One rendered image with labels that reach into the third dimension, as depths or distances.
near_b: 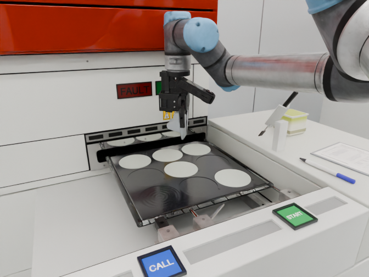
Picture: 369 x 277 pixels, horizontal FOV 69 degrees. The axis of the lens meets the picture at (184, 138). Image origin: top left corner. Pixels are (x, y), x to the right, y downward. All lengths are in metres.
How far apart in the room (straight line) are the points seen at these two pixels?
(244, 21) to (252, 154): 2.22
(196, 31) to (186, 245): 0.45
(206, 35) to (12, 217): 0.79
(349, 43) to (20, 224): 0.98
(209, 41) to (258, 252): 0.45
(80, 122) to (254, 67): 0.55
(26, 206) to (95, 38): 0.56
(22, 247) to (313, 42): 3.38
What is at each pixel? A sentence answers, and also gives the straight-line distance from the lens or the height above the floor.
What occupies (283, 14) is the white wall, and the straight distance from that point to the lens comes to 3.27.
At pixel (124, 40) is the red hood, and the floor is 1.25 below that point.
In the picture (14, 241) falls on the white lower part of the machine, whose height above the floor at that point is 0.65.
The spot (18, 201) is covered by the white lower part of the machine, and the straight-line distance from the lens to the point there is 1.00.
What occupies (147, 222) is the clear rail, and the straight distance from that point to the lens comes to 0.60.
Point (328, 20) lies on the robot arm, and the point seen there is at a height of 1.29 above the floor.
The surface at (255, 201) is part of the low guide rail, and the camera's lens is 0.77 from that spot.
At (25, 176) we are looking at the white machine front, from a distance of 0.96.
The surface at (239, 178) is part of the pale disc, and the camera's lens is 0.76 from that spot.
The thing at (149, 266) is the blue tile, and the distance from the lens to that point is 0.43.
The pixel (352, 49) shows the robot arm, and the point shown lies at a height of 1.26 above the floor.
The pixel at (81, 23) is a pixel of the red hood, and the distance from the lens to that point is 0.81.
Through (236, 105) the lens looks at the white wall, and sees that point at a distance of 3.02.
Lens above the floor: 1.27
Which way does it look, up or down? 22 degrees down
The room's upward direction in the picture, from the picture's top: straight up
